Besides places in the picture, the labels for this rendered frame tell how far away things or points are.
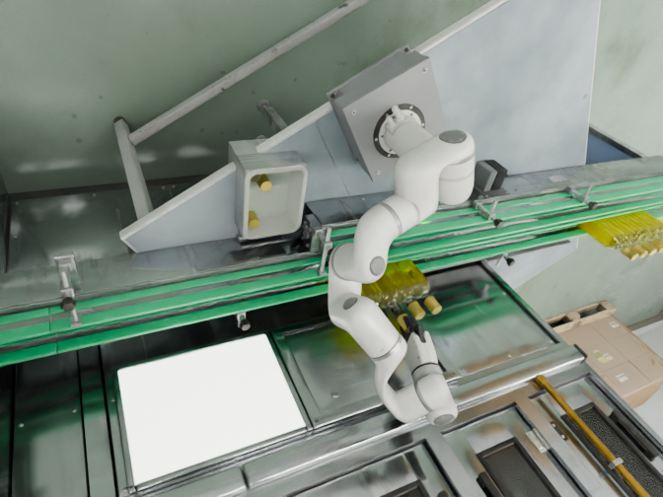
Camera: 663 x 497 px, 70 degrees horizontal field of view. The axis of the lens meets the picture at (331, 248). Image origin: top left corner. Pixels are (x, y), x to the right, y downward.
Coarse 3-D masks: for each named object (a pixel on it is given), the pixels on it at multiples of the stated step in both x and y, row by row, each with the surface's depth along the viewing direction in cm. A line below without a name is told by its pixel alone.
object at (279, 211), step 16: (272, 176) 132; (288, 176) 134; (304, 176) 128; (256, 192) 133; (272, 192) 136; (288, 192) 138; (304, 192) 131; (256, 208) 137; (272, 208) 139; (288, 208) 141; (272, 224) 139; (288, 224) 140
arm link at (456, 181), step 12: (444, 168) 103; (456, 168) 102; (468, 168) 103; (444, 180) 105; (456, 180) 104; (468, 180) 105; (444, 192) 107; (456, 192) 106; (468, 192) 108; (456, 204) 110
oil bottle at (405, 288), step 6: (390, 264) 148; (390, 270) 146; (396, 270) 147; (390, 276) 144; (396, 276) 144; (402, 276) 145; (396, 282) 142; (402, 282) 143; (408, 282) 143; (402, 288) 141; (408, 288) 141; (402, 294) 140; (408, 294) 140; (402, 300) 141
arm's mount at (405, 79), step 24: (408, 48) 126; (360, 72) 125; (384, 72) 122; (408, 72) 119; (432, 72) 122; (336, 96) 125; (360, 96) 119; (384, 96) 121; (408, 96) 123; (432, 96) 126; (360, 120) 122; (384, 120) 125; (432, 120) 131; (360, 144) 127; (384, 168) 135
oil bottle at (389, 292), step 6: (384, 276) 144; (378, 282) 141; (384, 282) 141; (390, 282) 142; (378, 288) 140; (384, 288) 139; (390, 288) 140; (396, 288) 140; (384, 294) 138; (390, 294) 138; (396, 294) 139; (384, 300) 138; (390, 300) 138; (396, 300) 139; (384, 306) 139
